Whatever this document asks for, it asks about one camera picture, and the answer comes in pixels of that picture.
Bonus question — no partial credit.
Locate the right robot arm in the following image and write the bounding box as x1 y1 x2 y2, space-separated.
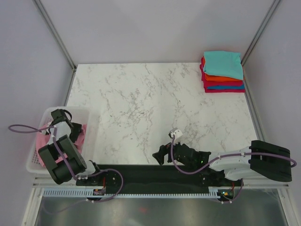
152 140 296 186

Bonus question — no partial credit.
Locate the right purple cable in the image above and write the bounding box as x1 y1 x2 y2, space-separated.
171 136 297 204

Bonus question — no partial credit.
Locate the crimson folded t-shirt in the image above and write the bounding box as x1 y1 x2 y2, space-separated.
200 57 244 89
203 81 245 93

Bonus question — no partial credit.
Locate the left aluminium frame post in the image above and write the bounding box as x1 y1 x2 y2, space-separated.
32 0 77 72

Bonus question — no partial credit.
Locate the crimson folded t-shirt upper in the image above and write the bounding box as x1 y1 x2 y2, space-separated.
200 57 244 89

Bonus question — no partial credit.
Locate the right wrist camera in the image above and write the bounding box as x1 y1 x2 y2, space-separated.
168 128 183 143

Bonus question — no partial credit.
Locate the crimson folded t-shirt bottom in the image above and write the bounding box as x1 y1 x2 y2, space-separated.
203 81 245 93

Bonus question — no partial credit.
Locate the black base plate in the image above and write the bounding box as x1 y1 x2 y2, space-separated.
75 164 244 195

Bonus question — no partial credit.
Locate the aluminium frame post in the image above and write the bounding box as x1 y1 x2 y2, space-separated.
32 0 77 72
241 0 282 66

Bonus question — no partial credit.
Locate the white cable duct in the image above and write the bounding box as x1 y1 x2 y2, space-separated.
42 187 220 198

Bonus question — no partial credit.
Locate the right aluminium frame post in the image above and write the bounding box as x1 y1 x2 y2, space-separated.
241 0 282 66

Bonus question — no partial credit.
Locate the blue folded t-shirt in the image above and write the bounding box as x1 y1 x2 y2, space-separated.
207 84 245 90

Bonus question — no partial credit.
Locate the pink t-shirt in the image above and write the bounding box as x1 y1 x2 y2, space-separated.
35 123 88 168

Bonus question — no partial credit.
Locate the teal folded t-shirt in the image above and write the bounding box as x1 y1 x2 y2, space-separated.
204 51 244 80

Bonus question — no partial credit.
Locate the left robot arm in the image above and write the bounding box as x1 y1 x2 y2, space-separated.
36 108 103 185

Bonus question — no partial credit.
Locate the white plastic basket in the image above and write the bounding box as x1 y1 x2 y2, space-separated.
26 106 91 176

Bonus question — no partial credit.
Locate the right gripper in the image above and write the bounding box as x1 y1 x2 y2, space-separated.
152 137 182 166

